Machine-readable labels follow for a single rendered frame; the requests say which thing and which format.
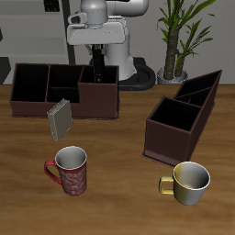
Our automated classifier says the dark brown desk caddy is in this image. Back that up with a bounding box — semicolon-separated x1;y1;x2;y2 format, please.
140;69;223;168
8;62;120;120

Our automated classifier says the flat black base plate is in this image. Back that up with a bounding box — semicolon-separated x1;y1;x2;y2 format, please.
88;56;157;92

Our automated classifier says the light grey shelf unit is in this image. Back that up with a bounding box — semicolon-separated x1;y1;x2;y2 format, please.
0;0;70;59

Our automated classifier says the black vertical post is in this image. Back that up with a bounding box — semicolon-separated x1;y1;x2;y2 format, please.
62;0;77;65

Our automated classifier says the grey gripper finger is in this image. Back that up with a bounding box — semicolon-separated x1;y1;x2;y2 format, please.
91;44;99;61
97;44;106;61

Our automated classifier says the yellow and white mug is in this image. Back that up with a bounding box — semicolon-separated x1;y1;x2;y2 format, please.
158;161;212;207

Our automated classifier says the green pot plant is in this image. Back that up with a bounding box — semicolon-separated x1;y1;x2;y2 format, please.
155;0;218;86

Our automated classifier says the red patterned mug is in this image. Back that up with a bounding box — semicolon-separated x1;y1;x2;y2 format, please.
43;145;88;197

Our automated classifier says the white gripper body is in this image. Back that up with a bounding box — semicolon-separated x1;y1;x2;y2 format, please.
66;22;127;47

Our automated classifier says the black book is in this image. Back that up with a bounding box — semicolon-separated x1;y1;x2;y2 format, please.
46;97;74;142

